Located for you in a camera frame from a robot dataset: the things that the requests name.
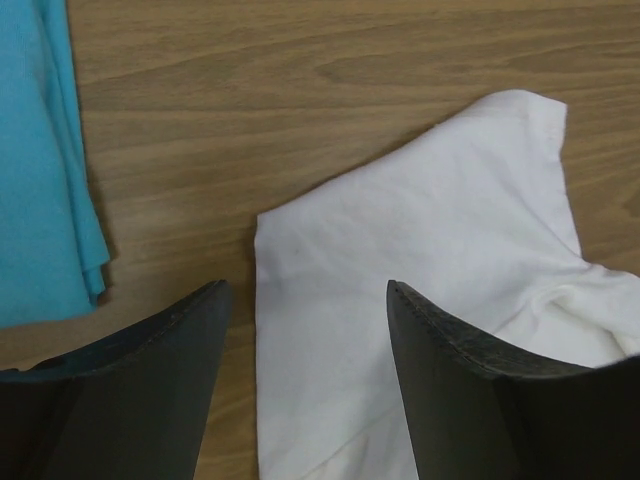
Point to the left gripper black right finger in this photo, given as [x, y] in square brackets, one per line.
[478, 407]

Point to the folded blue t shirt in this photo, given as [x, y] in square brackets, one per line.
[52, 246]

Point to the white t shirt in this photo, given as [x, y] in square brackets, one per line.
[474, 214]

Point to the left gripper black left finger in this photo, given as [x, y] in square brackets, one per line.
[132, 405]

